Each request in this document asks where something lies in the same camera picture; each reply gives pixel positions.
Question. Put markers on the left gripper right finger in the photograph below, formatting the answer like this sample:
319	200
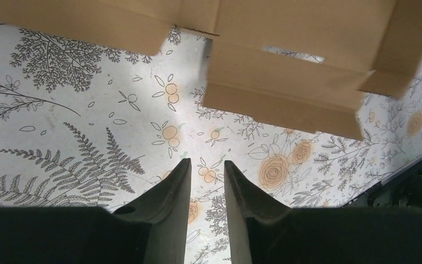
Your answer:
254	219

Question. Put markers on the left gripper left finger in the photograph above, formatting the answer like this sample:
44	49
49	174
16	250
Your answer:
158	220

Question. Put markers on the brown cardboard paper box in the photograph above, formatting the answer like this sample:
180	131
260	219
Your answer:
302	65

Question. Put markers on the floral patterned table mat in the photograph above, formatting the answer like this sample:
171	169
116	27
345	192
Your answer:
83	124

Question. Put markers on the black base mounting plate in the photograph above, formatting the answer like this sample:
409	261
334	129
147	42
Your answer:
402	189

